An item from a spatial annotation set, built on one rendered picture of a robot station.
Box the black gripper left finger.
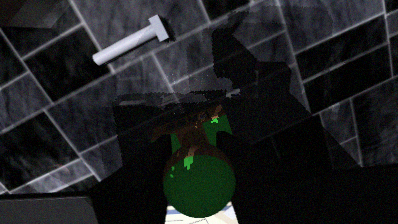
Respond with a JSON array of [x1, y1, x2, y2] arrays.
[[0, 134, 172, 224]]

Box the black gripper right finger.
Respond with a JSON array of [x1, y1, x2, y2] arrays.
[[216, 131, 398, 224]]

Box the white paper card taped down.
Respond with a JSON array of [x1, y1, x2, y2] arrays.
[[165, 203, 238, 224]]

